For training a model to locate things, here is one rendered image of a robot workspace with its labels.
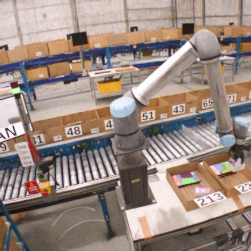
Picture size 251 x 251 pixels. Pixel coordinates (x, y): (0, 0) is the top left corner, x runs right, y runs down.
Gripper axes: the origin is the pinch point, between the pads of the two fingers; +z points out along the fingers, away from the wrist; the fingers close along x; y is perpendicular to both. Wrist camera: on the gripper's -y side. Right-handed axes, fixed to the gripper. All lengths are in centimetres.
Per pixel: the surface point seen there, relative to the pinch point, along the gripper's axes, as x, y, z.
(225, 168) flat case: -14.2, -1.9, 13.4
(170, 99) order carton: -137, -6, -6
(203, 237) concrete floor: -10, 12, 93
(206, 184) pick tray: -7.5, 19.5, 17.3
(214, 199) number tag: 17.4, 29.9, 6.8
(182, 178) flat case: -18.3, 35.1, 14.7
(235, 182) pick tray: -0.3, -2.1, 17.1
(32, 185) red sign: -36, 150, 6
